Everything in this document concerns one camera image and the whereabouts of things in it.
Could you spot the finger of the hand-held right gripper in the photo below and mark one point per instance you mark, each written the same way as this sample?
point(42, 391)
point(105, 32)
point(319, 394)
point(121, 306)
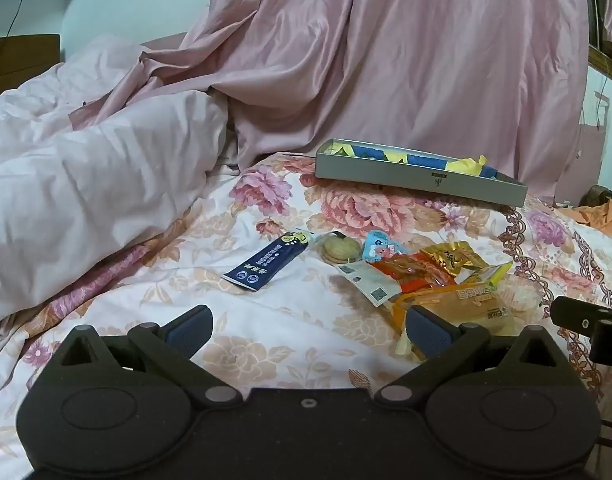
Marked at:
point(576, 312)

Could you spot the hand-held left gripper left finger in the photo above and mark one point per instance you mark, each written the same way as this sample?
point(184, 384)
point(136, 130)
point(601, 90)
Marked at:
point(185, 332)

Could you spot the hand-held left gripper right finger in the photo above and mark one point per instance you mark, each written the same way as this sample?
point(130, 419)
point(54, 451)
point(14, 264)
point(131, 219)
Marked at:
point(428, 335)

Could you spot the translucent yellow bread packet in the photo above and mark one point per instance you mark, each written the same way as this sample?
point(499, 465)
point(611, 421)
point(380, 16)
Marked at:
point(466, 305)

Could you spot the gold snack packet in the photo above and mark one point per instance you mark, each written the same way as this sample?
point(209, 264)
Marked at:
point(451, 257)

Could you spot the small yellow snack packet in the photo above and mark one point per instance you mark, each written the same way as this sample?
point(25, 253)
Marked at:
point(491, 274)

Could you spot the dark blue snack packet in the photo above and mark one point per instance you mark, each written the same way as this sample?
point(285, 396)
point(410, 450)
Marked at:
point(258, 267)

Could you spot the light blue small packet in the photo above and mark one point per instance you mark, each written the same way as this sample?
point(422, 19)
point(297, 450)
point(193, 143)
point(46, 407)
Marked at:
point(378, 247)

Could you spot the clear round biscuit packet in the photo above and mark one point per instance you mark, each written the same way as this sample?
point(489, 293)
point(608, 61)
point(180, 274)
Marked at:
point(338, 250)

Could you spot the grey cardboard box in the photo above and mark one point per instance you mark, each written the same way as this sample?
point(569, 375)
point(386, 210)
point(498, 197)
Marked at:
point(416, 180)

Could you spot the orange cloth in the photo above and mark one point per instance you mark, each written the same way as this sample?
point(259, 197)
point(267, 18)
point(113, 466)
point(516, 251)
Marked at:
point(601, 217)

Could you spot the floral bedsheet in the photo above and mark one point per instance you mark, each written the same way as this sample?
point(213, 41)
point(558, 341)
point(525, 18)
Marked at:
point(296, 320)

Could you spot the dark brown cloth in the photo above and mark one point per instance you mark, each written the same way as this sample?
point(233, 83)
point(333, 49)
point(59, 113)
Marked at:
point(598, 195)

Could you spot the pale paper bag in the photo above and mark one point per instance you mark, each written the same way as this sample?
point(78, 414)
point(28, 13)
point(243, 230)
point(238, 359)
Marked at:
point(591, 155)

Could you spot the painted yellow blue paper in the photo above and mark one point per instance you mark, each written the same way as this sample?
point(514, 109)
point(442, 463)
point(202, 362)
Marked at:
point(426, 160)

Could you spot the pale pink duvet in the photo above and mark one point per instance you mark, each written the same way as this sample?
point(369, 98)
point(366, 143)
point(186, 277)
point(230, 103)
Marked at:
point(85, 185)

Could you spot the pink satin curtain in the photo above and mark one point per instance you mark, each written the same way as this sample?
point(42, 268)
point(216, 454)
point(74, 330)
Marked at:
point(386, 60)

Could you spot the wooden headboard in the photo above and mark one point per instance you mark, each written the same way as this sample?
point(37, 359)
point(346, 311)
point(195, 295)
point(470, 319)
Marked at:
point(15, 60)

